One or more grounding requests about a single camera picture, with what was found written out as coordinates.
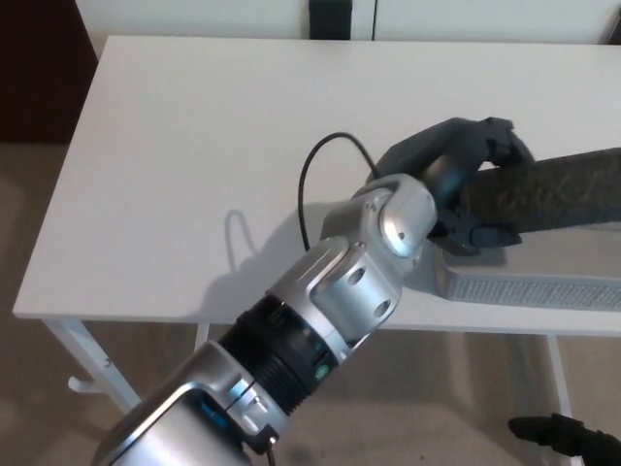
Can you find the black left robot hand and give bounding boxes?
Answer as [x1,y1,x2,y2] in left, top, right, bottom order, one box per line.
[375,116,538,256]

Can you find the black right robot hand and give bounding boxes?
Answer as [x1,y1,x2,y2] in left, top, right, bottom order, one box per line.
[507,413,621,466]

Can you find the dark grey whiteboard eraser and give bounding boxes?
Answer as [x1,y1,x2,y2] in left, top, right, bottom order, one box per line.
[459,147,621,235]

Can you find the grey perforated plastic container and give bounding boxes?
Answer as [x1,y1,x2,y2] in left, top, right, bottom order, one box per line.
[435,241,621,313]

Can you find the white desk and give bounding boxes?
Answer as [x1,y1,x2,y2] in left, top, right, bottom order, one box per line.
[12,34,621,438]

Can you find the white desk hook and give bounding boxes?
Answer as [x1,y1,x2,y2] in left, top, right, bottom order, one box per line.
[67,375,100,393]

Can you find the white cabinet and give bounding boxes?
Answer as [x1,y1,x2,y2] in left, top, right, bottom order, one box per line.
[72,0,621,48]

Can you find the dark brown wooden panel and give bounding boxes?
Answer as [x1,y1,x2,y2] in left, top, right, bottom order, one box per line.
[0,0,102,146]

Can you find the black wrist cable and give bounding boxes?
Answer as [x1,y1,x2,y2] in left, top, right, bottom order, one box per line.
[297,132,385,252]

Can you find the black cabinet handle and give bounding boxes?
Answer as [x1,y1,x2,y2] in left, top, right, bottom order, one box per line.
[308,0,353,41]
[600,0,621,47]

